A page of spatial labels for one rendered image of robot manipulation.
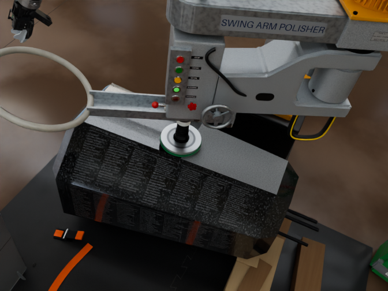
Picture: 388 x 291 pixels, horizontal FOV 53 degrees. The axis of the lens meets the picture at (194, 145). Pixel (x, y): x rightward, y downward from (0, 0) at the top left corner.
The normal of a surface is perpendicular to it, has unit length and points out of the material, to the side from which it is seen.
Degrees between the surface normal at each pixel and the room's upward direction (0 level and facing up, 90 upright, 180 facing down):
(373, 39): 90
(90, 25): 0
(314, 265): 0
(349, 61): 90
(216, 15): 90
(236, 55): 4
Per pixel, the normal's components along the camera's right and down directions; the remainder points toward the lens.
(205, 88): 0.07, 0.76
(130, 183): -0.16, 0.02
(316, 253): 0.12, -0.65
